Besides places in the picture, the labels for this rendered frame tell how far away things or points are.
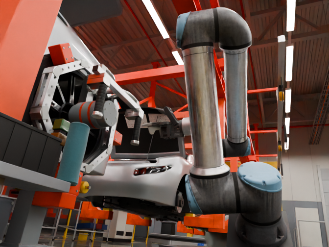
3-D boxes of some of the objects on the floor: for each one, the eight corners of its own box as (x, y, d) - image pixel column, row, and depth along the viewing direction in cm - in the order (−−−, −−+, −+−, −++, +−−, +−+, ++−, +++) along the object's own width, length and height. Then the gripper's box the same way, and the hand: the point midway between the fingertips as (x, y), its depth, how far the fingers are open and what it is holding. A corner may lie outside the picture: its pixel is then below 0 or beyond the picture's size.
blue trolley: (301, 266, 572) (296, 219, 609) (333, 270, 552) (326, 221, 590) (308, 270, 486) (302, 215, 523) (346, 275, 466) (337, 217, 503)
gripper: (176, 134, 121) (139, 137, 128) (190, 138, 138) (156, 141, 146) (176, 116, 122) (139, 120, 130) (189, 122, 140) (156, 126, 148)
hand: (148, 126), depth 139 cm, fingers open, 14 cm apart
